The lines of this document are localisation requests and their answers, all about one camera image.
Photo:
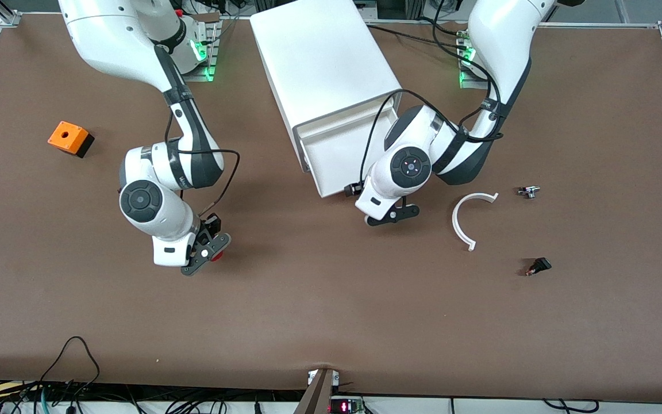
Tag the orange box with black base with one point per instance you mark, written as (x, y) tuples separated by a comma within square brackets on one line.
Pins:
[(66, 137)]

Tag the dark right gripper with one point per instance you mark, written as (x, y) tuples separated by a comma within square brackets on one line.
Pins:
[(211, 223)]

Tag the chrome valve fitting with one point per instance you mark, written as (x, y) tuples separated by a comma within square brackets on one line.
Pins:
[(529, 191)]

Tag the black square push button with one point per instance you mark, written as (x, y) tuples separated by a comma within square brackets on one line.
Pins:
[(541, 265)]

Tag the small red digit display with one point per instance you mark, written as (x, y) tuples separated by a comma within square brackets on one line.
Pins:
[(345, 407)]

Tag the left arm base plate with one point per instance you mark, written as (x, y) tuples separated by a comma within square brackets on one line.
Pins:
[(469, 63)]

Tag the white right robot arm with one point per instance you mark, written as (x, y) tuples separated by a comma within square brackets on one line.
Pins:
[(153, 201)]

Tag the white semicircular bracket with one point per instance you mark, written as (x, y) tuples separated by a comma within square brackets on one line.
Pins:
[(456, 221)]

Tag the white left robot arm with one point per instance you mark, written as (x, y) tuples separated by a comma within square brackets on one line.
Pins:
[(497, 46)]

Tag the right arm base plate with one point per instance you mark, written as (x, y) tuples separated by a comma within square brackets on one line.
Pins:
[(201, 54)]

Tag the red mushroom push button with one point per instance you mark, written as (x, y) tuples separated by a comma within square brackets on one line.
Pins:
[(222, 256)]

